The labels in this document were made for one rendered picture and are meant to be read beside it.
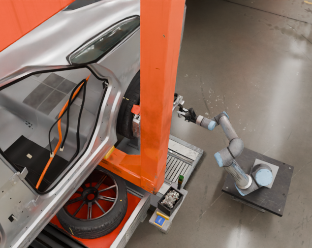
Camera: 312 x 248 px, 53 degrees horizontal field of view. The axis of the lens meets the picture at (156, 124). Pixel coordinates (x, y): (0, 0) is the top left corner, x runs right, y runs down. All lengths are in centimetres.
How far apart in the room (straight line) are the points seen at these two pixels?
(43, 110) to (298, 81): 361
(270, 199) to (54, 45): 240
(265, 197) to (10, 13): 291
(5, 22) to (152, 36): 94
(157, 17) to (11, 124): 187
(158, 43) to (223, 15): 450
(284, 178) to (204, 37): 286
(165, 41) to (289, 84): 355
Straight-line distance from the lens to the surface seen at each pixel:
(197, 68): 481
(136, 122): 276
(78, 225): 282
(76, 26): 216
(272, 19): 628
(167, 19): 152
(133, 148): 349
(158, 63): 169
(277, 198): 337
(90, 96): 273
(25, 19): 85
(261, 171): 307
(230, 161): 263
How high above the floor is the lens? 308
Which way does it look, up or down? 51 degrees down
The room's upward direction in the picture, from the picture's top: 3 degrees clockwise
